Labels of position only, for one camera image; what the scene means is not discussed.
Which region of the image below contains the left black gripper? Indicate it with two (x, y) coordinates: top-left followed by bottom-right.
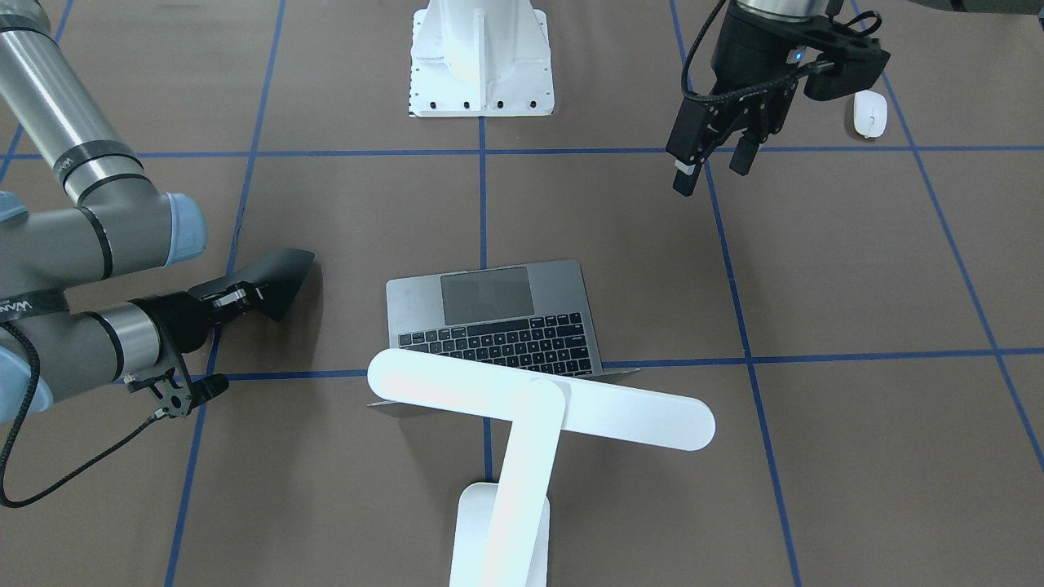
(665, 3), (816, 197)

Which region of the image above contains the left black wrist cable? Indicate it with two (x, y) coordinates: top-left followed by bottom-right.
(680, 0), (883, 105)

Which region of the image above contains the white desk lamp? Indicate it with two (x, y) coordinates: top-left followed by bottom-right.
(367, 349), (716, 586)

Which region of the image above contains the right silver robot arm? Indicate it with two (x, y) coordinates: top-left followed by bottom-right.
(2, 1), (227, 422)

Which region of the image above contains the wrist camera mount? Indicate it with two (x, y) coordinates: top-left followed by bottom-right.
(122, 324), (230, 422)
(799, 11), (891, 101)

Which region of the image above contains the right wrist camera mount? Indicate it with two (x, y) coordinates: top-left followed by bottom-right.
(122, 324), (230, 422)

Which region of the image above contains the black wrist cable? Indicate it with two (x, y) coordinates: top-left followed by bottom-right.
(0, 321), (164, 510)
(680, 0), (883, 105)

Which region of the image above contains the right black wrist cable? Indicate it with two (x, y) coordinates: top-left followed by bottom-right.
(0, 321), (164, 510)

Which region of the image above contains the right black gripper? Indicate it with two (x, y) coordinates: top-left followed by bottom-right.
(131, 282), (254, 354)

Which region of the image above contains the black mouse pad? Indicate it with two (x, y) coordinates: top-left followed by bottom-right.
(188, 249), (316, 324)

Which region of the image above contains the grey laptop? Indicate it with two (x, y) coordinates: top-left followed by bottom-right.
(387, 259), (635, 382)

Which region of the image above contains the white computer mouse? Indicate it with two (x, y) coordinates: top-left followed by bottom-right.
(852, 90), (889, 139)

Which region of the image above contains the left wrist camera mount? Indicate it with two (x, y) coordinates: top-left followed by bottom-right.
(799, 11), (891, 101)

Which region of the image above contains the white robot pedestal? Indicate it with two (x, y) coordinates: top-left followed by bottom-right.
(408, 1), (555, 118)

